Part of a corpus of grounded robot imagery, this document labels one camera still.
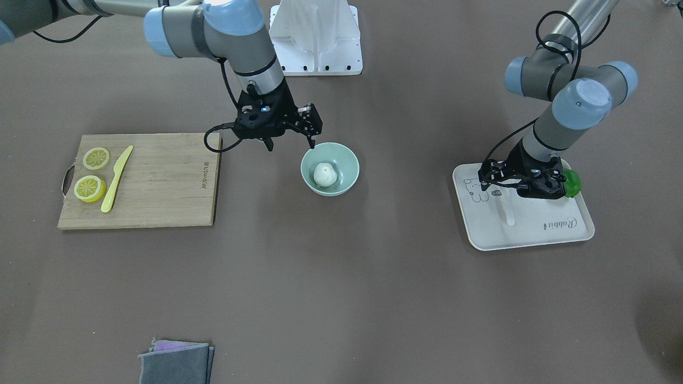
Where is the white steamed bun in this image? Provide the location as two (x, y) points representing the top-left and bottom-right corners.
(314, 162), (338, 188)

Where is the white ceramic spoon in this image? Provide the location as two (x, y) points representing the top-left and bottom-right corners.
(498, 188), (515, 227)

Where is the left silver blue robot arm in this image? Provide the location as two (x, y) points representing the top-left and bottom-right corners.
(505, 1), (638, 163)

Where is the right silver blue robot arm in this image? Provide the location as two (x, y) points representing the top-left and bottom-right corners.
(2, 1), (295, 151)

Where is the mint green bowl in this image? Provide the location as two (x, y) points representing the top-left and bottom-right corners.
(300, 142), (360, 196)

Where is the bamboo cutting board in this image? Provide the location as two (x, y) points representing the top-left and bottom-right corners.
(58, 133), (220, 229)

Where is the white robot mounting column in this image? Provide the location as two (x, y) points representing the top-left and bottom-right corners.
(269, 1), (363, 76)

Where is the yellow plastic knife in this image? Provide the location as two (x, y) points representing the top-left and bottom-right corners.
(100, 145), (134, 212)

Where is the lemon slice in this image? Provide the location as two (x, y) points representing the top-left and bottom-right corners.
(82, 147), (112, 171)

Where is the lemon half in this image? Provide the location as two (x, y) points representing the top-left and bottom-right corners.
(73, 175), (107, 203)

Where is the grey folded cloth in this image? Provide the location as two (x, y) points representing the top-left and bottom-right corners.
(138, 339), (215, 383)

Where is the cream rabbit tray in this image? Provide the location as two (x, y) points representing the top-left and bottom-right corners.
(452, 163), (595, 251)

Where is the green lime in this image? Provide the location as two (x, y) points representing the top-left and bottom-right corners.
(562, 168), (582, 198)

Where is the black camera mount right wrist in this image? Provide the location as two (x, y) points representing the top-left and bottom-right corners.
(203, 81), (323, 153)

